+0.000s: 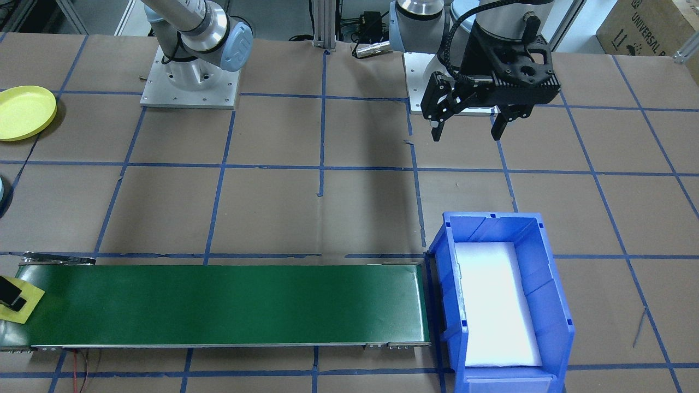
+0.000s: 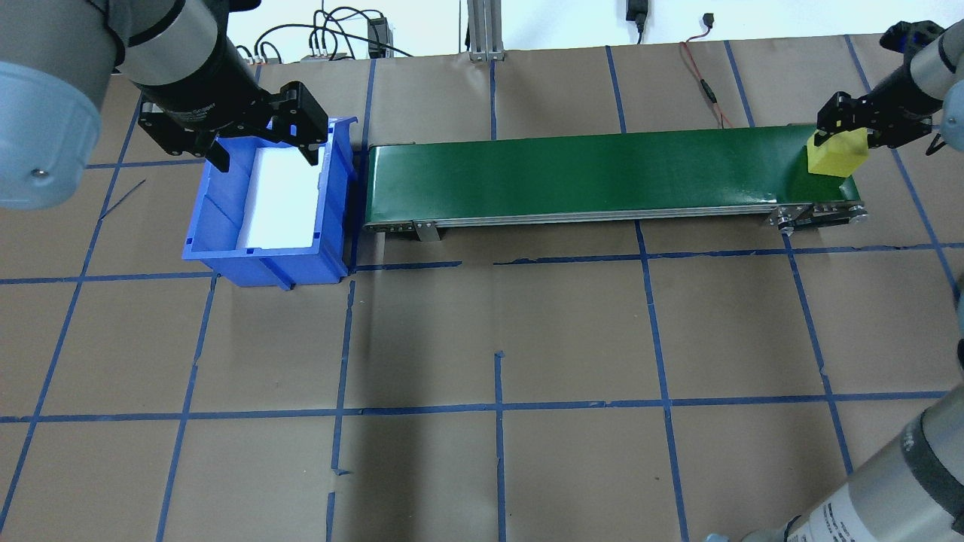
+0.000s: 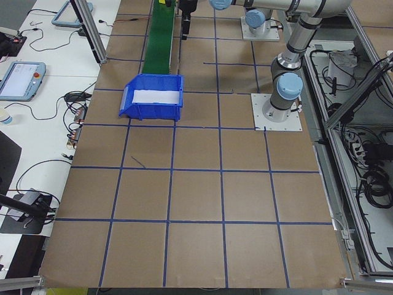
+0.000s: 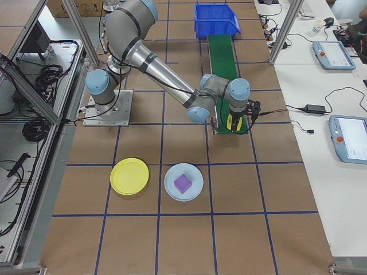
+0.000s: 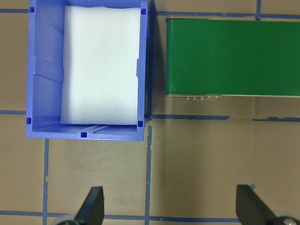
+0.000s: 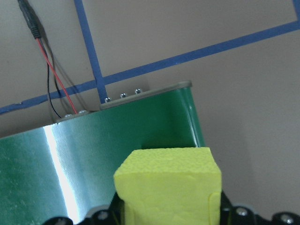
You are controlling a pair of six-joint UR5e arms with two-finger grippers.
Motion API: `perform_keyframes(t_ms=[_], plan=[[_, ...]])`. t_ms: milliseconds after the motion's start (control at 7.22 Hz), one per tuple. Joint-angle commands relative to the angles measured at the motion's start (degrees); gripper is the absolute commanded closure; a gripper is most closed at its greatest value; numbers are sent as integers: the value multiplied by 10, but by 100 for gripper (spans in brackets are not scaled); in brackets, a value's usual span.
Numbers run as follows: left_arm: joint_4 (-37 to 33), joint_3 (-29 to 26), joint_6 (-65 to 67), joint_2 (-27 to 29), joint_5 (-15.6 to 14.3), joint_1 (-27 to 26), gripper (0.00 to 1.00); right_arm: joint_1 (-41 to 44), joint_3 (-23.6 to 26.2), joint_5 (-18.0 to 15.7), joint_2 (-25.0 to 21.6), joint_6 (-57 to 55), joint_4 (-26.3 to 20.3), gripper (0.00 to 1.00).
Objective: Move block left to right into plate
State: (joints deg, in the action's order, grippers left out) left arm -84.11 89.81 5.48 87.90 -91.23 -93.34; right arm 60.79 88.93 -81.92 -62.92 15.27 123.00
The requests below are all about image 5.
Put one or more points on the white foam pad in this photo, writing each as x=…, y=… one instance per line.
x=100, y=65

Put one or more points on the blue plastic storage bin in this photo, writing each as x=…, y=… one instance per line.
x=44, y=70

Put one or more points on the green conveyor belt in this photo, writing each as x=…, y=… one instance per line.
x=234, y=58

